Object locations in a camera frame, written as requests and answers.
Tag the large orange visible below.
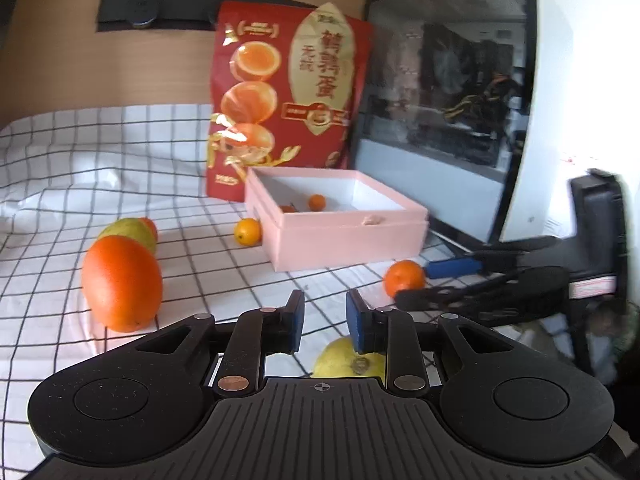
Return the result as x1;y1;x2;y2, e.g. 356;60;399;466
81;235;163;333

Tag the red snack bag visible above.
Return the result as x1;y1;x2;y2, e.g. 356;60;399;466
205;0;373;202

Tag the mandarin near box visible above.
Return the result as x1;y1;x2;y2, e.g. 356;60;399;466
383;260;426;298

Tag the pink cardboard box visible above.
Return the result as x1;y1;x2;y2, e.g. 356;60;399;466
245;167;428;272

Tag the white checkered tablecloth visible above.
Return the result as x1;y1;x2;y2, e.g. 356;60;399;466
1;105;390;479

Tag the small kumquat beside box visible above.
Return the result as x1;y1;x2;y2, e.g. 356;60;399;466
233;218;262;247

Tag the small kumquat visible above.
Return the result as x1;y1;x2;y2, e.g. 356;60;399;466
307;194;326;212
233;218;262;247

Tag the yellow-green lemon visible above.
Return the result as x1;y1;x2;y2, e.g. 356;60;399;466
311;337;385;380

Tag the black wall power strip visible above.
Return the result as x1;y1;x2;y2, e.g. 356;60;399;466
96;0;310;32

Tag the mandarin behind pear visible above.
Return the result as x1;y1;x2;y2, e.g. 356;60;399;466
139;217;158;242

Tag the yellow-green pear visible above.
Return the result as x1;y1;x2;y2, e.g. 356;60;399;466
98;218;157;255

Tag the mandarin with stem in box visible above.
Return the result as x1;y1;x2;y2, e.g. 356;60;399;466
279;205;298;214

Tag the glass-sided computer case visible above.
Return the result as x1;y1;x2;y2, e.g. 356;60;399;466
352;0;639;245

